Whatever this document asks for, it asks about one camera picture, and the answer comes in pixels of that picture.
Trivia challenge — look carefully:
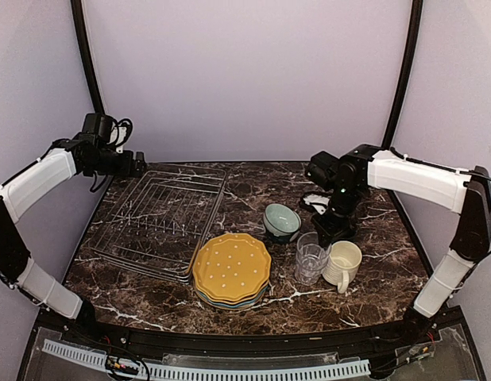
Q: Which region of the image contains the clear ribbed drinking glass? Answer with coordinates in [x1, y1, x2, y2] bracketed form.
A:
[295, 232, 330, 286]

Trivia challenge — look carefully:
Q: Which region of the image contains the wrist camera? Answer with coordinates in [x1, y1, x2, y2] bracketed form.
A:
[299, 191, 331, 215]
[108, 118, 133, 153]

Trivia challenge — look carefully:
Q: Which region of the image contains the black front rail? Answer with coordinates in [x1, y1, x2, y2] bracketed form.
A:
[34, 309, 465, 362]

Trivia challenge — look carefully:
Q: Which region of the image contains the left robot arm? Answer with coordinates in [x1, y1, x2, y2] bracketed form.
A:
[0, 113, 146, 346]

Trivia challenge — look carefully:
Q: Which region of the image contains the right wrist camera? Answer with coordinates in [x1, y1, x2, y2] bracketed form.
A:
[299, 191, 331, 215]

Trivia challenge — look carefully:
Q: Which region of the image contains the right wiring bundle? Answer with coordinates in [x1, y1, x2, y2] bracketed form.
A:
[368, 329, 441, 376]

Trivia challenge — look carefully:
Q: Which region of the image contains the black frame post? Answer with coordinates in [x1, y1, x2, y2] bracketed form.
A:
[70, 0, 106, 114]
[381, 0, 423, 148]

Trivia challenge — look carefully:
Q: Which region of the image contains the yellow dotted top plate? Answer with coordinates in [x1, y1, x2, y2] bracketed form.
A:
[192, 233, 272, 297]

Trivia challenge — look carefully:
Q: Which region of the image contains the right black frame post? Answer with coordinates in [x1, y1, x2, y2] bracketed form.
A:
[381, 0, 423, 148]

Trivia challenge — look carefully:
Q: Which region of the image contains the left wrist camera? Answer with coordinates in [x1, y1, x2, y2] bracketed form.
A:
[108, 118, 133, 153]

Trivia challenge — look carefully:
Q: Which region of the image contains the cream ribbed mug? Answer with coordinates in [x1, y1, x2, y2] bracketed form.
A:
[322, 241, 362, 294]

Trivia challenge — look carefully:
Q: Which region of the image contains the wiring bundle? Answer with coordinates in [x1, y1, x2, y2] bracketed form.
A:
[62, 325, 151, 381]
[368, 329, 441, 376]

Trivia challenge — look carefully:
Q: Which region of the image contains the blue plate in stack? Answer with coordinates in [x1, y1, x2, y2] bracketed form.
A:
[196, 287, 267, 309]

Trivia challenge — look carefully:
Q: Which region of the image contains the light green ceramic bowl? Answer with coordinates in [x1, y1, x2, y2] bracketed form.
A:
[263, 203, 301, 237]

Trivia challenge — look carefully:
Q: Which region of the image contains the left wiring bundle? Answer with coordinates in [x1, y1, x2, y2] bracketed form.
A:
[62, 325, 151, 381]

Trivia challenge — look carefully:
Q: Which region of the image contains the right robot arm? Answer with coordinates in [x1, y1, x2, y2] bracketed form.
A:
[305, 144, 491, 344]

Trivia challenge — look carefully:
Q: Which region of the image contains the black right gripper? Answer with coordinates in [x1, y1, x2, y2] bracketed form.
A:
[310, 183, 364, 248]

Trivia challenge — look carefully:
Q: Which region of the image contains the light blue slotted cable duct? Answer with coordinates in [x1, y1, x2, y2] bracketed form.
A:
[42, 340, 370, 381]

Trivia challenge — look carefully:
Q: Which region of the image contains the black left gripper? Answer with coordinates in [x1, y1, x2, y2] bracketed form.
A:
[88, 146, 145, 178]

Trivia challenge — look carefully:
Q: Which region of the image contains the left black frame post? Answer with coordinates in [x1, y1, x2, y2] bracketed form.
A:
[70, 0, 106, 114]

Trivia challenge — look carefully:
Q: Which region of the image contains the metal wire dish rack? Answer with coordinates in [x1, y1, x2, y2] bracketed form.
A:
[89, 164, 227, 284]

